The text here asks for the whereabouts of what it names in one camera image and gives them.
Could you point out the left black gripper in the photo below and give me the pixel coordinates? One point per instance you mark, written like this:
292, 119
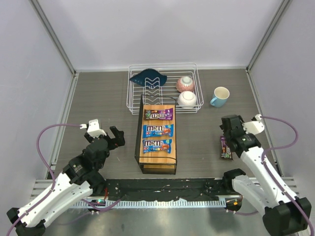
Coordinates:
111, 139

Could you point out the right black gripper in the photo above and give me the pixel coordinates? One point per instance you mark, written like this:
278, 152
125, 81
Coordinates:
231, 125

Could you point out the purple brown candy bag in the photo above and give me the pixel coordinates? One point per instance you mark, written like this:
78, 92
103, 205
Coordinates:
225, 150

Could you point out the blue candy bag long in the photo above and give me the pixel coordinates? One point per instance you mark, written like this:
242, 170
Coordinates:
158, 130

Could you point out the blue candy bag short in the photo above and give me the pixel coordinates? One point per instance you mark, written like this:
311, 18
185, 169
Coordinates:
157, 145

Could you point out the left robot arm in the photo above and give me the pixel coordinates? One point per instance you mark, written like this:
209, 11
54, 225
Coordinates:
79, 179

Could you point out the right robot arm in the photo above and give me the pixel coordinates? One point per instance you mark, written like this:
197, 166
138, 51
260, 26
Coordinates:
283, 212

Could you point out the light blue mug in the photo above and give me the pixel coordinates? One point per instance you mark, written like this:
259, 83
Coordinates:
220, 96

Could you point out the white bowl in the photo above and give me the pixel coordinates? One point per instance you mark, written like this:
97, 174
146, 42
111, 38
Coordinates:
187, 100

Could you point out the pink patterned bowl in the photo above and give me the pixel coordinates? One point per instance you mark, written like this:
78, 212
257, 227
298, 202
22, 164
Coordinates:
185, 83

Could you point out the dark blue leaf plate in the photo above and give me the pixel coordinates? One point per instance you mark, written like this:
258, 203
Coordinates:
149, 78

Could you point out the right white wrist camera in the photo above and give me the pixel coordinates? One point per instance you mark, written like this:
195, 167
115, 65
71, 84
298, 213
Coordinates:
255, 126

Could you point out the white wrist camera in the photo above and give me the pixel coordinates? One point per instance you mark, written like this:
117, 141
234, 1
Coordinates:
255, 126
93, 128

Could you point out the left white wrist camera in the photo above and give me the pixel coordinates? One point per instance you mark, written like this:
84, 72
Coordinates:
93, 128

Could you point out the black wire wooden shelf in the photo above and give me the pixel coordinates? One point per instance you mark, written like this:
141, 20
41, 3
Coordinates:
159, 162

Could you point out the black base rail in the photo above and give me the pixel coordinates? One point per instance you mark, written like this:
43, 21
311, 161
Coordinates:
167, 189

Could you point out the white wire dish rack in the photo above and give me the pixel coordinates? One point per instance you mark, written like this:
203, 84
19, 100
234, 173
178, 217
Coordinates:
153, 93

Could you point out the white cable duct strip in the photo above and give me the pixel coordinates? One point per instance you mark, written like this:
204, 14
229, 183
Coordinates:
181, 203

